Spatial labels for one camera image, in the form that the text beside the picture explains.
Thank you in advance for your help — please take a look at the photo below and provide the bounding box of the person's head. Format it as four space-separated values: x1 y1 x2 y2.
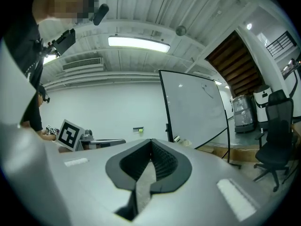
32 0 99 25

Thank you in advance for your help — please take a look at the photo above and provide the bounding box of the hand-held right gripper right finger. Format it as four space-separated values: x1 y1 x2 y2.
132 138 283 226

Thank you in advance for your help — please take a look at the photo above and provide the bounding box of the white machine black panel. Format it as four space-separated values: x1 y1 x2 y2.
252 84 274 122

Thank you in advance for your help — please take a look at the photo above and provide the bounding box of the black mesh office chair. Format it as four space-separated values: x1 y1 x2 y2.
253 89 295 193

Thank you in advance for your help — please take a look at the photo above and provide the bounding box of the white whiteboard black frame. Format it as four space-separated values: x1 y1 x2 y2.
158 69 229 150

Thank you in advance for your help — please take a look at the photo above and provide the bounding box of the plastic-wrapped grey machine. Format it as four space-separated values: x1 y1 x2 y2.
231 95 257 134

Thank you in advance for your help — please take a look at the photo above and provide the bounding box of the black head-worn camera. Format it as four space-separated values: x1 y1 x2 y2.
88 0 110 26

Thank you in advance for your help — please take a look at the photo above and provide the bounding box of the black metal railing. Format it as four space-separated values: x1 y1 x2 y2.
265 30 296 57

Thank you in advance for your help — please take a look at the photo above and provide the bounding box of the black whiteboard stand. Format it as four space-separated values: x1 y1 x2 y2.
165 109 242 170

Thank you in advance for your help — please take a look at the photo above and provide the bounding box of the wooden platform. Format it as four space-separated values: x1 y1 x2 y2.
198 142 262 162

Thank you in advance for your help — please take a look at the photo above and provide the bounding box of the small white box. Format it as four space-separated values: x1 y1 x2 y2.
173 135 192 147

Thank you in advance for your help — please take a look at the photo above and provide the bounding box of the person's black shirt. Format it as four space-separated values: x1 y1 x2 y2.
2 15 46 90

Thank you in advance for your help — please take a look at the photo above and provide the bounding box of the white ceiling air vent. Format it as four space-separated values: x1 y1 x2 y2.
62 57 104 72

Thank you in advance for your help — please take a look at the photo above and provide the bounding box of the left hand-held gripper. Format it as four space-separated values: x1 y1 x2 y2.
55 119 127 153

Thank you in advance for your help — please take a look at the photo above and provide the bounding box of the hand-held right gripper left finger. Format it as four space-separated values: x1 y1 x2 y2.
44 138 152 226

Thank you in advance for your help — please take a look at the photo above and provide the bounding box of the long ceiling light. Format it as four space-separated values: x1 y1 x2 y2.
108 35 171 54

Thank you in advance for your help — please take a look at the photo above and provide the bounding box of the wooden staircase underside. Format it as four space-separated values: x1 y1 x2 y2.
205 30 266 99

